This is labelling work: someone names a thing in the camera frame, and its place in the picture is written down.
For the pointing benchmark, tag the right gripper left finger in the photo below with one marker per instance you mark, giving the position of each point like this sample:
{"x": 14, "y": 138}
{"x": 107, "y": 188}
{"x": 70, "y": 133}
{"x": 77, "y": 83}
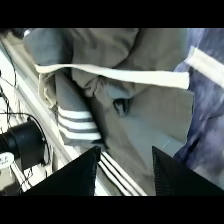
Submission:
{"x": 76, "y": 176}

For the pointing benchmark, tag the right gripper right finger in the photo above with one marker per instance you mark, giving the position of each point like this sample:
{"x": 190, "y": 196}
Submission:
{"x": 176, "y": 180}

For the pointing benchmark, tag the grey garment with white stripes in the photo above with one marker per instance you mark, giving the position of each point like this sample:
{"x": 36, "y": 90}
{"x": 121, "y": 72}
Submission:
{"x": 150, "y": 110}

